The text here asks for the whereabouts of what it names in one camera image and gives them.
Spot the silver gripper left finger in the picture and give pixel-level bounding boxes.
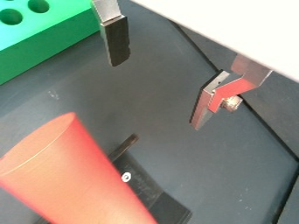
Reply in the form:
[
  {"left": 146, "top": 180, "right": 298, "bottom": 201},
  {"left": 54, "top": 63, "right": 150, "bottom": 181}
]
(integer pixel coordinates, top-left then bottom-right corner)
[{"left": 91, "top": 0, "right": 131, "bottom": 67}]

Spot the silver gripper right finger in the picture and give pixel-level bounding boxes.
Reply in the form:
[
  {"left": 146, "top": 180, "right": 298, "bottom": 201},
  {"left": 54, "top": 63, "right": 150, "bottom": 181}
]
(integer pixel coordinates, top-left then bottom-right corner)
[{"left": 191, "top": 54, "right": 273, "bottom": 130}]

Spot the red oval cylinder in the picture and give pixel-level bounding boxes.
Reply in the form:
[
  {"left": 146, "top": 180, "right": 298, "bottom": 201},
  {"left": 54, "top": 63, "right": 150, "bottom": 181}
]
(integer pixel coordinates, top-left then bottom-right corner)
[{"left": 0, "top": 113, "right": 157, "bottom": 224}]

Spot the green foam shape-sorter board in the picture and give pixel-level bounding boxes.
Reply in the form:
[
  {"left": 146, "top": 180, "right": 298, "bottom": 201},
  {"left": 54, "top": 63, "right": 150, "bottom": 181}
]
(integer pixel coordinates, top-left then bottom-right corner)
[{"left": 0, "top": 0, "right": 99, "bottom": 85}]

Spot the black curved cradle fixture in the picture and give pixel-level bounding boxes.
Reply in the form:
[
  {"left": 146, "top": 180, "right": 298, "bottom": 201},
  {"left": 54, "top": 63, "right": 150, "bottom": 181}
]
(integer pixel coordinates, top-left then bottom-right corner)
[{"left": 109, "top": 134, "right": 193, "bottom": 224}]

